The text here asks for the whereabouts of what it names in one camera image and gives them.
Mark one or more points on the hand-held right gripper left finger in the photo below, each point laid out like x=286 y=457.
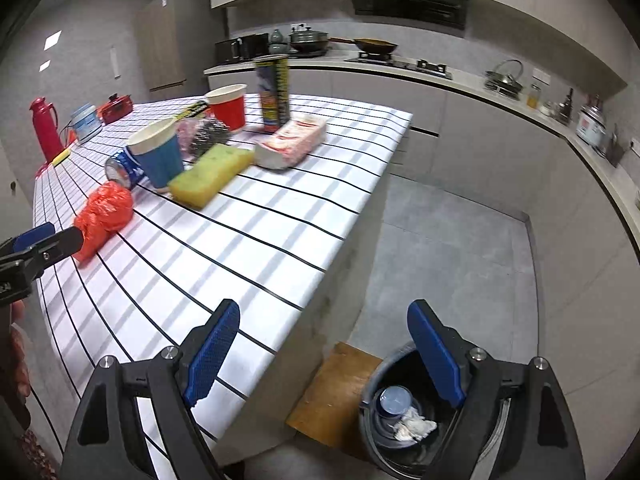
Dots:
x=212 y=355

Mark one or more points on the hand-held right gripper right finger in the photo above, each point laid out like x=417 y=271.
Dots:
x=435 y=355

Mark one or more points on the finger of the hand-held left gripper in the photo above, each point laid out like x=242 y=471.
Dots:
x=55 y=247
x=32 y=236

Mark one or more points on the orange plastic bag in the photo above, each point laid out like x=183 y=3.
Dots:
x=102 y=215

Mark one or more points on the dark grey trash bin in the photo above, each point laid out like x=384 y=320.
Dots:
x=372 y=435

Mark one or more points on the clear plastic bag pink contents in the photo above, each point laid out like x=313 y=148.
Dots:
x=184 y=132

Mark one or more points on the small yellow black can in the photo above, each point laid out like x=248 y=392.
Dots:
x=192 y=110

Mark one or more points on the light blue cup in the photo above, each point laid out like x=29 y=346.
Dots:
x=395 y=400

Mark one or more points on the crumpled white tissue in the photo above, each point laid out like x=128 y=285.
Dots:
x=415 y=422

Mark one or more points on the small yellow sponge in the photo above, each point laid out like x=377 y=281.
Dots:
x=61 y=156

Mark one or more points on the person's patterned clothing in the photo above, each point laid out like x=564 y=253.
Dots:
x=22 y=370

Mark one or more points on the blue drink can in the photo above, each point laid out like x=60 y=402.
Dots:
x=119 y=170

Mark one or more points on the red thermos jug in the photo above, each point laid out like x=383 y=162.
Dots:
x=44 y=130

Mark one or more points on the wooden board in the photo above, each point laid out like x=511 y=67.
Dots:
x=330 y=395

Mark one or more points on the white grid kitchen island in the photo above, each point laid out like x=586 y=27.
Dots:
x=250 y=240

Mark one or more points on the blue paper cup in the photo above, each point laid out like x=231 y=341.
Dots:
x=155 y=155

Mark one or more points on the small red pot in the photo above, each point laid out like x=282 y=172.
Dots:
x=115 y=107

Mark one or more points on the small ceiling light panel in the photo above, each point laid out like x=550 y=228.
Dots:
x=44 y=65

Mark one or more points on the yellow green sponge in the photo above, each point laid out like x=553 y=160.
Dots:
x=210 y=175

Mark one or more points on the steel wool scrubber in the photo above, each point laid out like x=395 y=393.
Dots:
x=207 y=137

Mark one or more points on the large ceiling light panel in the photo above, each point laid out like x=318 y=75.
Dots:
x=51 y=40

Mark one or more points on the red paper cup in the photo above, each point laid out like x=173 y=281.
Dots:
x=227 y=107

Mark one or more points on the pink white tissue pack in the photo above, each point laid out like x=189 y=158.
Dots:
x=290 y=142

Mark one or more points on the beige refrigerator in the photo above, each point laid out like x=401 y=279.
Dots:
x=162 y=45

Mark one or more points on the tall yellow black can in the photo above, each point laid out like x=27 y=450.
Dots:
x=272 y=92

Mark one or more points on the black microwave oven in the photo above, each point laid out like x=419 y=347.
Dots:
x=242 y=48

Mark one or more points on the black knife block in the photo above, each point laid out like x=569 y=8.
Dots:
x=616 y=150

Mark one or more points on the yellow oil bottle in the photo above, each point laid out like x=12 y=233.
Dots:
x=534 y=97

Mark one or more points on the dark glass bottle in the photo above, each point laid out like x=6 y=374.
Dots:
x=566 y=107

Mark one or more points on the white rice cooker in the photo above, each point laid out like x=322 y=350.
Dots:
x=592 y=122

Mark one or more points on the steel kettle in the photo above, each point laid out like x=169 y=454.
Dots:
x=502 y=80

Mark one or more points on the black gas stove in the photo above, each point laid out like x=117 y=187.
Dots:
x=400 y=66

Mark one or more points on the green ceramic jar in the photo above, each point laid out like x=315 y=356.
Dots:
x=277 y=42

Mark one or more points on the frying pan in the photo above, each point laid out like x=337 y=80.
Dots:
x=375 y=45

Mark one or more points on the grey lidded cooking pot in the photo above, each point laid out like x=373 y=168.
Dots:
x=309 y=40

